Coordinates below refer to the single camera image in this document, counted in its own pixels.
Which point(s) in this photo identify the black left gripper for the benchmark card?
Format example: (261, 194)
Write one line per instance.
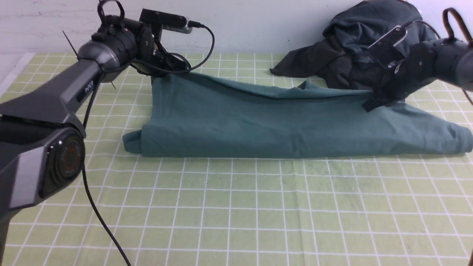
(162, 59)

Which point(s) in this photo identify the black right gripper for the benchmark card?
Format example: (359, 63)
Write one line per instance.
(403, 75)

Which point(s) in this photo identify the green long sleeve shirt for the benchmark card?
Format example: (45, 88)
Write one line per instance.
(199, 116)

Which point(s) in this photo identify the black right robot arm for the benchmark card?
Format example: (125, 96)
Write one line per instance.
(446, 60)

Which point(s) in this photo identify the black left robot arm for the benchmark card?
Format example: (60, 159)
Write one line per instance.
(42, 139)

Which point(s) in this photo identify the dark grey clothes pile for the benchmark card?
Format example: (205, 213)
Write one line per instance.
(340, 58)

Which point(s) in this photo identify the green checkered tablecloth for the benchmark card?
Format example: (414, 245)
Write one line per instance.
(386, 211)

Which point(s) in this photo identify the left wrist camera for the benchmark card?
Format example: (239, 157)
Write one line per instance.
(159, 21)

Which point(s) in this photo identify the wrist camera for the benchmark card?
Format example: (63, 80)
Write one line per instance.
(159, 21)
(388, 40)

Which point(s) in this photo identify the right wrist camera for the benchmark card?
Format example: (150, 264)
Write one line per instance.
(388, 40)

